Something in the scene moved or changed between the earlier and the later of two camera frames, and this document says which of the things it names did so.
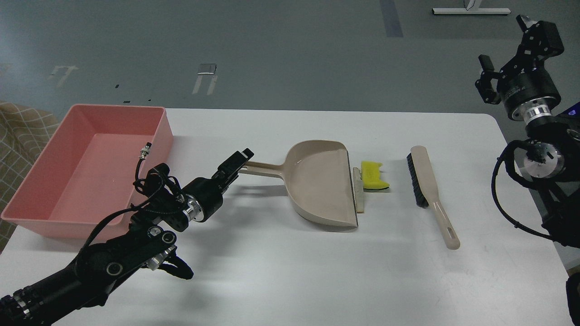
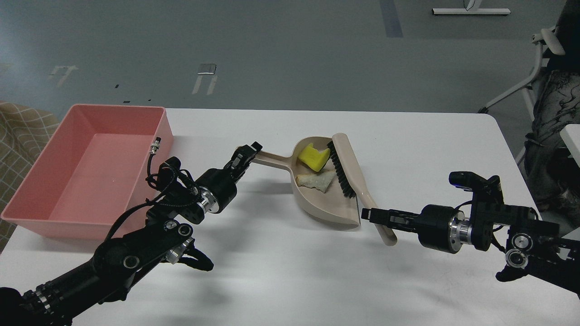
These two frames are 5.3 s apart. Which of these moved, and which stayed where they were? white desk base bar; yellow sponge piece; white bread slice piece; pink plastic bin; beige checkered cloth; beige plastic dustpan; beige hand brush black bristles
Moved: beige hand brush black bristles; yellow sponge piece; white bread slice piece; beige plastic dustpan
Stayed: pink plastic bin; white desk base bar; beige checkered cloth
